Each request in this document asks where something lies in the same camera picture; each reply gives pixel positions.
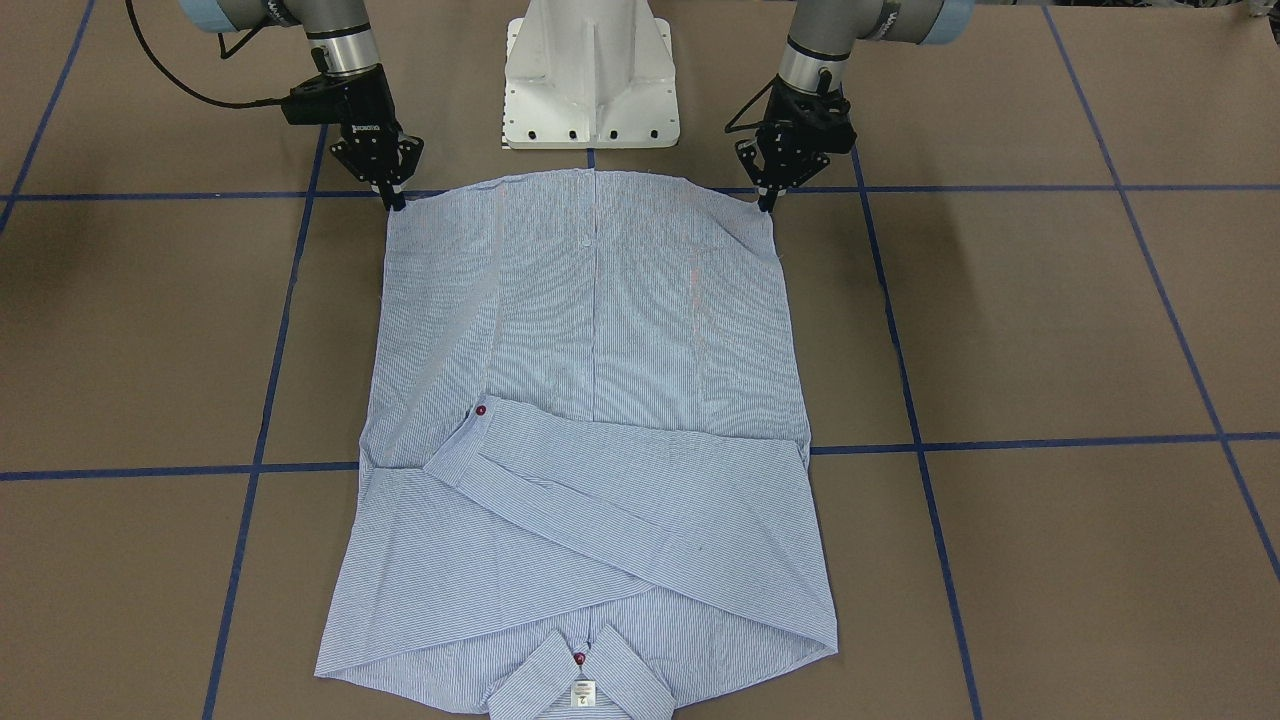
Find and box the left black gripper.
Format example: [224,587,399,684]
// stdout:
[736,85,858,213]

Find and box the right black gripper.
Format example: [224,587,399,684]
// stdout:
[332,67,424,211]

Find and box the light blue striped shirt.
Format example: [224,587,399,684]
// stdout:
[315,169,838,719]

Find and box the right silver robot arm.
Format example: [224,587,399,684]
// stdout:
[180,1,424,211]

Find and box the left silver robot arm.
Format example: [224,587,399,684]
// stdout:
[724,1,975,213]

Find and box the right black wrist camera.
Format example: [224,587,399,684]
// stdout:
[280,76,346,126]

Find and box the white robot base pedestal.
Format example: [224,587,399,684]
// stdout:
[502,1,682,150]

